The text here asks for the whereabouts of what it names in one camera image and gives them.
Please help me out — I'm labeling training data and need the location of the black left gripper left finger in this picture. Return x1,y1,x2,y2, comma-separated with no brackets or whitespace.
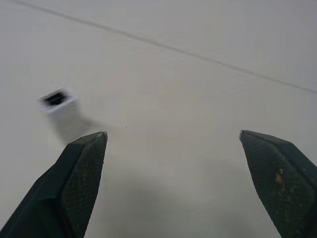
0,131,108,238

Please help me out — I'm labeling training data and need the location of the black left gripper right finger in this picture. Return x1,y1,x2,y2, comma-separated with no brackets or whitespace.
239,129,317,238

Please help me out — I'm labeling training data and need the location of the white cable coupler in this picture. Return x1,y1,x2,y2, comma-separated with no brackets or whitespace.
38,88,91,143

